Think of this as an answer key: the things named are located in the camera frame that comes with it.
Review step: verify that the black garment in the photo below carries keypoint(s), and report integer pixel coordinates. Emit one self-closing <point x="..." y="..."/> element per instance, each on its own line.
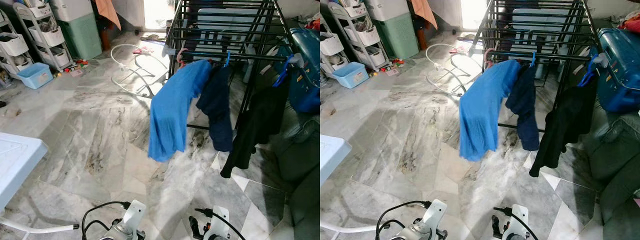
<point x="255" y="125"/>
<point x="565" y="120"/>

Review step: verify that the pink plastic hanger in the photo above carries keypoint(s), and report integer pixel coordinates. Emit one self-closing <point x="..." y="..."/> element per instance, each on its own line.
<point x="180" y="56"/>
<point x="487" y="56"/>

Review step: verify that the white slatted plastic fence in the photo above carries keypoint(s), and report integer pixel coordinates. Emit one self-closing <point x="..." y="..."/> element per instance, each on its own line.
<point x="535" y="25"/>
<point x="220" y="25"/>

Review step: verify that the green laundry hamper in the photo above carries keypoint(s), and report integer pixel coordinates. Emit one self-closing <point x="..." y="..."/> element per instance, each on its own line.
<point x="82" y="37"/>
<point x="400" y="35"/>

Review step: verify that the white tube frame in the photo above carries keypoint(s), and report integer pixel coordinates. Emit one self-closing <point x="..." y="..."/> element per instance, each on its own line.
<point x="429" y="54"/>
<point x="114" y="55"/>

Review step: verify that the bright blue t-shirt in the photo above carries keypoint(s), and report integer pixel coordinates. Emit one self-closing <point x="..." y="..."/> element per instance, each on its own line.
<point x="482" y="110"/>
<point x="175" y="110"/>

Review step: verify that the black metal drying rack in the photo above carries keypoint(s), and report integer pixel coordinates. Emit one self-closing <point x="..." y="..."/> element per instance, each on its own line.
<point x="240" y="56"/>
<point x="555" y="56"/>

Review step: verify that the light blue plastic basket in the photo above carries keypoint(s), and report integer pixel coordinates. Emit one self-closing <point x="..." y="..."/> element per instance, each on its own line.
<point x="35" y="76"/>
<point x="350" y="76"/>

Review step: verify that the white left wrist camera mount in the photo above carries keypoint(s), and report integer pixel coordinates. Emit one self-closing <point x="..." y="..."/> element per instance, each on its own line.
<point x="134" y="215"/>
<point x="435" y="214"/>

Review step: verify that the white plastic folding table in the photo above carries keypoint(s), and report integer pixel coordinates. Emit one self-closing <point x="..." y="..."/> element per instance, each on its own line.
<point x="20" y="160"/>
<point x="332" y="155"/>

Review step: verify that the red crumpled cloth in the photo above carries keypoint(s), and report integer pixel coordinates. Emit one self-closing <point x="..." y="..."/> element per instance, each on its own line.
<point x="312" y="24"/>
<point x="629" y="22"/>

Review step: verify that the blue hard suitcase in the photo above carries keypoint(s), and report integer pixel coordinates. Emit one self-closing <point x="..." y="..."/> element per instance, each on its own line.
<point x="620" y="70"/>
<point x="305" y="65"/>

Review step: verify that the grey sofa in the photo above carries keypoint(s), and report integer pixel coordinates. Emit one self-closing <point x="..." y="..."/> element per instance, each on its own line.
<point x="300" y="160"/>
<point x="615" y="165"/>

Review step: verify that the navy blue garment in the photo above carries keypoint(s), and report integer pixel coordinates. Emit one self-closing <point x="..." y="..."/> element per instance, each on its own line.
<point x="217" y="105"/>
<point x="525" y="105"/>

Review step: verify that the small pink card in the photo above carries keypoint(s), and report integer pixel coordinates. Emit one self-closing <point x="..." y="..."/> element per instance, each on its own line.
<point x="392" y="71"/>
<point x="76" y="72"/>

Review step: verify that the orange cloth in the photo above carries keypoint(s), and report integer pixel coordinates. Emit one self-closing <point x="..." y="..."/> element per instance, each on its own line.
<point x="107" y="12"/>
<point x="424" y="11"/>

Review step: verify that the blue plastic hanger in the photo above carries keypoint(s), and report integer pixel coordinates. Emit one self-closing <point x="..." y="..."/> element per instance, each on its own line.
<point x="227" y="60"/>
<point x="587" y="75"/>
<point x="533" y="60"/>
<point x="281" y="75"/>

